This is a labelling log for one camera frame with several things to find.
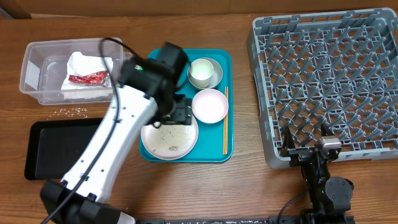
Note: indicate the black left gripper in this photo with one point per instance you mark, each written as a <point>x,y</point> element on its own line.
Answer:
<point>183,114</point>

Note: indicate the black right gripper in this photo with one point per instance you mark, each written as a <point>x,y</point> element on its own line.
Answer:
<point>299,155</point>

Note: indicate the large pink plate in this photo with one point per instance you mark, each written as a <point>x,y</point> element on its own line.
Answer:
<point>170,142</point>

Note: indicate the red sauce packet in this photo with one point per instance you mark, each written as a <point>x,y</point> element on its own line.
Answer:
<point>93,79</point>

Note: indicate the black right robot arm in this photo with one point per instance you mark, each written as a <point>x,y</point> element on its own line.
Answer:
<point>329,196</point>

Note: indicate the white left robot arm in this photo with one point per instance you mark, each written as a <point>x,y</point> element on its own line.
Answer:
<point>145,93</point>

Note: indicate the grey dishwasher rack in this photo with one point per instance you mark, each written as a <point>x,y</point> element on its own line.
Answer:
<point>334,68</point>

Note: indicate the wooden chopstick inner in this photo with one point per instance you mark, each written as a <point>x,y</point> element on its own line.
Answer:
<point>224,121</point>

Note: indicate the teal plastic tray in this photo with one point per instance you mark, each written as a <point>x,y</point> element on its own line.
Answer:
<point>208,148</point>

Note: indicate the white paper cup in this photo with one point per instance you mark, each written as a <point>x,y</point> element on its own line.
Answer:
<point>201,72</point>

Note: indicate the grey bowl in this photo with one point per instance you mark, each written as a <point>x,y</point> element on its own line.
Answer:
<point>217,74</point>

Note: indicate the scattered rice grains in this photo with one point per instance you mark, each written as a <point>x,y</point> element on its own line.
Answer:
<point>73,113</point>

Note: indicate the black tray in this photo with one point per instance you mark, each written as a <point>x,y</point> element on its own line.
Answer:
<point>55,146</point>

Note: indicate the clear plastic bin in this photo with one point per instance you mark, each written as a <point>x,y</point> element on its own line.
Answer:
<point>44,69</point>

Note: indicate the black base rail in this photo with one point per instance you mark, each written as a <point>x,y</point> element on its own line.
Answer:
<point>269,220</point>

